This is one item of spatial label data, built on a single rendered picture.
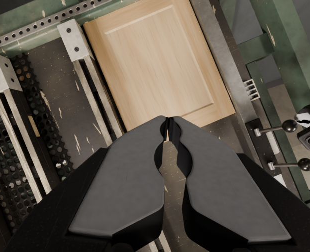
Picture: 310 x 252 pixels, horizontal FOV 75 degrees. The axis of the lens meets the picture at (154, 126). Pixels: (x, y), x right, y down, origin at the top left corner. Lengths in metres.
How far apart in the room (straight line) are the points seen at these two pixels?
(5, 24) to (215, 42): 0.70
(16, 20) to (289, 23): 0.90
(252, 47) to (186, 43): 0.26
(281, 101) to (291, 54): 2.86
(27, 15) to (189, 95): 0.60
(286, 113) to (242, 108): 2.86
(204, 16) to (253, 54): 0.24
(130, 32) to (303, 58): 0.59
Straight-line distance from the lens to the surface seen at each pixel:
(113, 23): 0.80
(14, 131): 0.79
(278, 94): 3.77
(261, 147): 0.76
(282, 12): 0.88
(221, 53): 0.75
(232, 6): 1.18
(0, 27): 0.90
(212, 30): 0.77
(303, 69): 0.85
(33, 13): 0.86
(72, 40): 0.75
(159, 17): 0.80
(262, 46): 0.90
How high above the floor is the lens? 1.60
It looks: 30 degrees down
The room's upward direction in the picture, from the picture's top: 157 degrees clockwise
